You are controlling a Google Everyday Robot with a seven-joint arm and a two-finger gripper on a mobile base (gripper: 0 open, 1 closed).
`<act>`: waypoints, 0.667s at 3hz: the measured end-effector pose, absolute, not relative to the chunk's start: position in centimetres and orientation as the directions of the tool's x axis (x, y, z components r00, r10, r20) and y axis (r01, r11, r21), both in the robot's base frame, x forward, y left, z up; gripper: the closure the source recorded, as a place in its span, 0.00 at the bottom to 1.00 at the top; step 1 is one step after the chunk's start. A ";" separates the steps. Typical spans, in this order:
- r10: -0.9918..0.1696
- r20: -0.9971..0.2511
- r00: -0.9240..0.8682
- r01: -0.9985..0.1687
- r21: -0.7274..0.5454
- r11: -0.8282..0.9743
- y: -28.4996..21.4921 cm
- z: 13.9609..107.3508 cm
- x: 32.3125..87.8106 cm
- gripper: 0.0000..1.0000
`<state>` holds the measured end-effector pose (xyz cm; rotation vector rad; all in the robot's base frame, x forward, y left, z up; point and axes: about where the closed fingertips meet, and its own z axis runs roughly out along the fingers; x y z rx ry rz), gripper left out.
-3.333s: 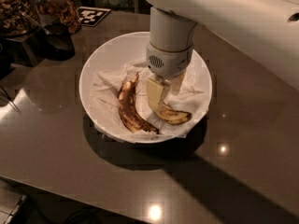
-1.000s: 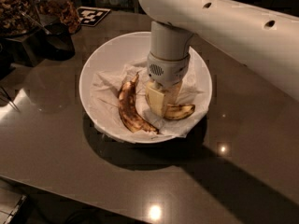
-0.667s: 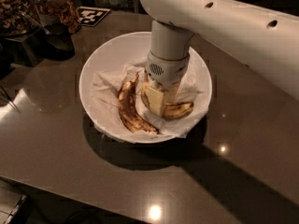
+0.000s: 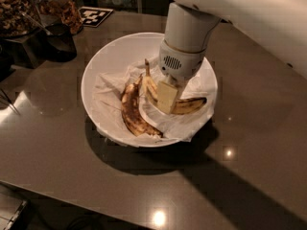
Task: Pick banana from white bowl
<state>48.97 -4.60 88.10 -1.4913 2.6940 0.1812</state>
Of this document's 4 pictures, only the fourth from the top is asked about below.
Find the white round bowl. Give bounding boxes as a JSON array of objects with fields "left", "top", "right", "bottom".
[{"left": 81, "top": 32, "right": 219, "bottom": 149}]

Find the yellow spotted banana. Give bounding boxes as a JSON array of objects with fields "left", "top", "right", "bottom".
[{"left": 142, "top": 60, "right": 206, "bottom": 115}]

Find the glass jar of brown snacks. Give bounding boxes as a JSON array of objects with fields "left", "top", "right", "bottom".
[{"left": 34, "top": 0, "right": 83, "bottom": 35}]

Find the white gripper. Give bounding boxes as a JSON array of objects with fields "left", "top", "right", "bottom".
[{"left": 157, "top": 40, "right": 204, "bottom": 114}]

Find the brown overripe banana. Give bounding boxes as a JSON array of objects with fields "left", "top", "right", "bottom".
[{"left": 121, "top": 76, "right": 163, "bottom": 137}]

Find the black scoop with metal handle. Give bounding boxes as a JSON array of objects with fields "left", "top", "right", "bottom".
[{"left": 21, "top": 12, "right": 77, "bottom": 62}]

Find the black white fiducial marker card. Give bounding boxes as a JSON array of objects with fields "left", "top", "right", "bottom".
[{"left": 79, "top": 7, "right": 113, "bottom": 28}]

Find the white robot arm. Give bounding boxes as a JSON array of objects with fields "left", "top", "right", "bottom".
[{"left": 158, "top": 0, "right": 307, "bottom": 111}]

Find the dark metal stand box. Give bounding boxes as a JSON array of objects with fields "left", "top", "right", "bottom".
[{"left": 1, "top": 30, "right": 45, "bottom": 69}]

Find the glass jar of cashews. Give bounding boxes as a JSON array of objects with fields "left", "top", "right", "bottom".
[{"left": 0, "top": 0, "right": 39, "bottom": 38}]

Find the white paper towel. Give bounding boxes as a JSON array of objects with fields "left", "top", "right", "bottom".
[{"left": 91, "top": 61, "right": 218, "bottom": 147}]

